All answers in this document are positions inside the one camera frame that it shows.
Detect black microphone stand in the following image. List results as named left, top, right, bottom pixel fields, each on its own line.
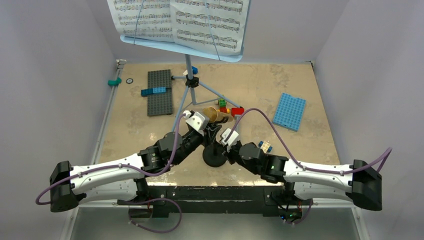
left=202, top=122, right=227, bottom=168

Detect gold microphone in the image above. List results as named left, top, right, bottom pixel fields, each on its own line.
left=202, top=106, right=234, bottom=124

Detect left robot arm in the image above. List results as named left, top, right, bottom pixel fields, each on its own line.
left=49, top=123, right=222, bottom=213

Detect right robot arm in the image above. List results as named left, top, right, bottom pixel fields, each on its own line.
left=223, top=141, right=383, bottom=211

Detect green red lego vehicle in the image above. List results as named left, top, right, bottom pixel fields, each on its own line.
left=214, top=97, right=231, bottom=114

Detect red grey lego column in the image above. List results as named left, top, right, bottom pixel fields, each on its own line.
left=230, top=107, right=245, bottom=131

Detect white lego car blue wheels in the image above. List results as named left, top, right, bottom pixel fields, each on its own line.
left=258, top=141, right=273, bottom=154

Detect light blue music stand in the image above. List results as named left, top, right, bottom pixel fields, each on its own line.
left=120, top=35, right=241, bottom=115

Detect dark grey lego baseplate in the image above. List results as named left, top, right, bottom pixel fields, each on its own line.
left=147, top=69, right=174, bottom=117

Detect black base bar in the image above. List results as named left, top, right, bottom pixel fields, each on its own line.
left=118, top=185, right=308, bottom=222

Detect blue white lego brick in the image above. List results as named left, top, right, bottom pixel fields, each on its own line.
left=183, top=66, right=198, bottom=76

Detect blue lego bricks strip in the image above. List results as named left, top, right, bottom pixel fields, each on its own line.
left=140, top=86, right=167, bottom=97

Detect light blue lego baseplate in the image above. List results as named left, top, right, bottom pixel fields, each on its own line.
left=272, top=93, right=306, bottom=132

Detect teal plastic clip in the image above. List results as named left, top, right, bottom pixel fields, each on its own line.
left=107, top=77, right=122, bottom=87

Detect right sheet music page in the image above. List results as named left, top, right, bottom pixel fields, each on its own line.
left=170, top=0, right=250, bottom=56

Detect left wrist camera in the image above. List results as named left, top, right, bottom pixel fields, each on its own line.
left=183, top=110, right=210, bottom=136

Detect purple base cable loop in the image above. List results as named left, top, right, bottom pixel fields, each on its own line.
left=128, top=197, right=184, bottom=234

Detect left aluminium rail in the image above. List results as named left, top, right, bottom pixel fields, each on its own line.
left=59, top=59, right=127, bottom=240

